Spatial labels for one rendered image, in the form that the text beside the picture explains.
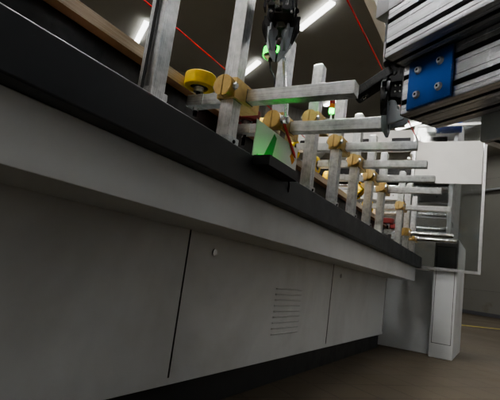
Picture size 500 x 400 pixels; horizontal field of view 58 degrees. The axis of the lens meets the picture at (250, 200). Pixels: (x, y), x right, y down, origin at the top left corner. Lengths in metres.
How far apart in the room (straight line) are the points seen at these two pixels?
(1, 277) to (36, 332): 0.13
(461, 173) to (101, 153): 3.21
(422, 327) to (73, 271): 3.11
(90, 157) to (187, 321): 0.70
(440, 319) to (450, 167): 1.12
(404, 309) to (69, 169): 3.32
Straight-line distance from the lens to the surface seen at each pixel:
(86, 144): 0.75
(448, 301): 3.64
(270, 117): 1.26
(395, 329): 3.83
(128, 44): 1.09
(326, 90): 1.01
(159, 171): 0.86
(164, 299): 1.23
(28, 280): 0.95
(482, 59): 0.75
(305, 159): 1.48
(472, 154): 3.76
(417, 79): 0.82
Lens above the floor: 0.43
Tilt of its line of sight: 9 degrees up
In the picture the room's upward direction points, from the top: 8 degrees clockwise
